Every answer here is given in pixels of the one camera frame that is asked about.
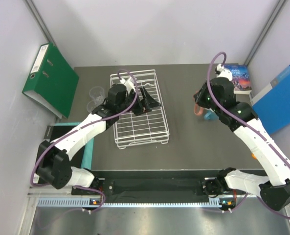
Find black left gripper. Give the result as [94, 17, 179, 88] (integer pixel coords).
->
[117, 86, 161, 116]

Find orange mug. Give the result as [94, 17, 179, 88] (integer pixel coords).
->
[193, 91, 204, 116]

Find teal mug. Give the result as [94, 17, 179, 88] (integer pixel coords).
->
[203, 110, 219, 120]

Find white wire dish rack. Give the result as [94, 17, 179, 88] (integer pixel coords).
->
[113, 70, 170, 149]

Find clear faceted plastic cup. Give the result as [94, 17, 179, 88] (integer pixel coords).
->
[89, 86, 105, 103]

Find clear heavy-base glass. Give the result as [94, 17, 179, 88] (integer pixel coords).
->
[86, 100, 101, 113]

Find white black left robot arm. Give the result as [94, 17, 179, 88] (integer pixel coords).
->
[33, 84, 161, 194]

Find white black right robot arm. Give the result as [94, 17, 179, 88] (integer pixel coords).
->
[194, 77, 290, 211]

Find Jane Eyre paperback book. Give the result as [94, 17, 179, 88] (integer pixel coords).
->
[224, 64, 252, 95]

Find blue folder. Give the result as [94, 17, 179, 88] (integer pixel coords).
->
[251, 65, 290, 134]

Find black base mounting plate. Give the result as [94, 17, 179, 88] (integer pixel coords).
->
[71, 177, 247, 198]

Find green lever arch binder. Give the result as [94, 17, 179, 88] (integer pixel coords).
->
[22, 43, 79, 118]

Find black notebook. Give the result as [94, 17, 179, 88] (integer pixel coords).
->
[44, 122, 85, 168]

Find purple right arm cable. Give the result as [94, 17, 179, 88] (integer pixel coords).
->
[206, 51, 290, 220]

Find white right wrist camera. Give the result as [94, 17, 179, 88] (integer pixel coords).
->
[215, 64, 233, 81]

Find aluminium frame rail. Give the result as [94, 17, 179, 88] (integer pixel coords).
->
[27, 177, 290, 199]

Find grey slotted cable duct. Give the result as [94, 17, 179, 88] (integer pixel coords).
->
[37, 197, 236, 208]

